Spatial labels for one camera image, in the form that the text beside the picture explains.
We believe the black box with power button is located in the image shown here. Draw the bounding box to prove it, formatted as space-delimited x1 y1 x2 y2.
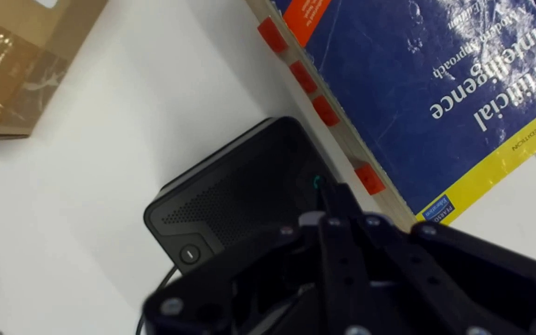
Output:
143 116 343 276

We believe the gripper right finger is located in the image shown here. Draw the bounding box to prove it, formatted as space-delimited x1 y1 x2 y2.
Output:
338 183 536 335

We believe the black cable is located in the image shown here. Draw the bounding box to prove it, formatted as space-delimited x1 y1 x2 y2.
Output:
135 265 180 335

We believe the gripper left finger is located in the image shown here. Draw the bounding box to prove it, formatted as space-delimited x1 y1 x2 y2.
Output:
142 183 367 335

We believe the brown cardboard box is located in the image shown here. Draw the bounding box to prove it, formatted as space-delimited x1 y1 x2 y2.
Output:
0 0 108 147

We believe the blue and yellow textbook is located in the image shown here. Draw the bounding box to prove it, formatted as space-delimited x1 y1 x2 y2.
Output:
245 0 536 233

